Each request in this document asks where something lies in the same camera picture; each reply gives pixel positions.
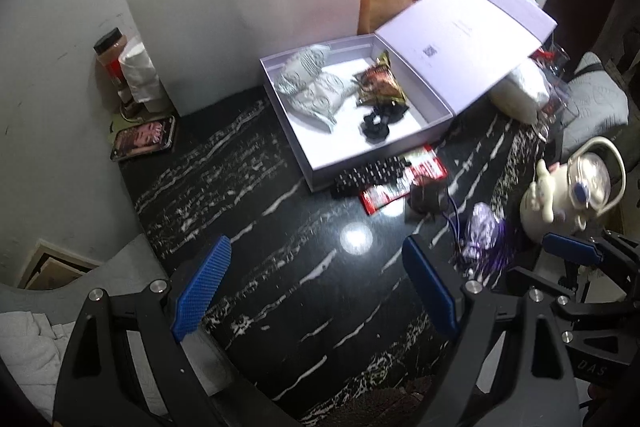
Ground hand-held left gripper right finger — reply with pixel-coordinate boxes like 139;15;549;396
401;234;583;427

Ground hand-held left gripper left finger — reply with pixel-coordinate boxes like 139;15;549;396
52;235;233;427

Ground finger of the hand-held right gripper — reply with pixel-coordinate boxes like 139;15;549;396
542;231;640;268
506;266;577;306

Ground purple tasselled sachet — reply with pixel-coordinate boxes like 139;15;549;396
445;194;522;280

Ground brown translucent block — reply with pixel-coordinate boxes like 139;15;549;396
407;184;451;220

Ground red white snack packet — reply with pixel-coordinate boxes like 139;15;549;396
361;146;448;215

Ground black polka dot scrunchie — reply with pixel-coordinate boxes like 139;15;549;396
331;157;412;200

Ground lavender gift box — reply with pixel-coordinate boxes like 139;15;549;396
259;0;558;194

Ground gold snack packet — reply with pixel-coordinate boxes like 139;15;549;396
352;50;407;106

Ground cream ceramic teapot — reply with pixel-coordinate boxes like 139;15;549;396
520;137;627;239

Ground brown fleece garment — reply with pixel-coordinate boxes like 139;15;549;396
345;374;451;427

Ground grey quilted chair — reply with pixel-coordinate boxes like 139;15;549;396
560;52;630;148

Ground smartphone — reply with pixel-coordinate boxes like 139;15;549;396
111;115;178;162

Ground clear glass mug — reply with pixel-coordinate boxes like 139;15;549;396
537;44;576;138

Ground white plastic bag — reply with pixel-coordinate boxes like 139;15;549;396
487;59;551;122

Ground white cloth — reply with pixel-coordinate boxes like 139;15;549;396
0;311;236;423

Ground green paper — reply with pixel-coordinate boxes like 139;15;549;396
111;109;151;132

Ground small white crumpled bag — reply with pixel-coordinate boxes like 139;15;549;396
119;36;173;112

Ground spice jar black lid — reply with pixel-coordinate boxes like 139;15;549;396
94;28;132;105

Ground white foam board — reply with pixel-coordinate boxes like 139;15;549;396
124;0;368;118

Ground wooden floor picture frame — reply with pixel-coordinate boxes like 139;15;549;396
20;239;101;290

